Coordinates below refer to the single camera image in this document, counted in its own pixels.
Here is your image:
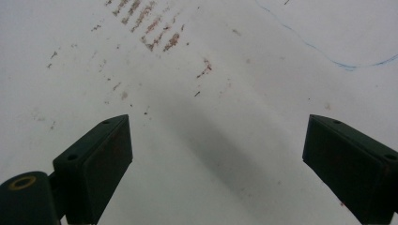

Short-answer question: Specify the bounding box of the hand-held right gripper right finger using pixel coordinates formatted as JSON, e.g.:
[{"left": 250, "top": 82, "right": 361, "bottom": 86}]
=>
[{"left": 301, "top": 113, "right": 398, "bottom": 225}]

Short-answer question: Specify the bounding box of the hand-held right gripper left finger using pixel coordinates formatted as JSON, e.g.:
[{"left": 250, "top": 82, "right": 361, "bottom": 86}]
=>
[{"left": 52, "top": 113, "right": 134, "bottom": 225}]

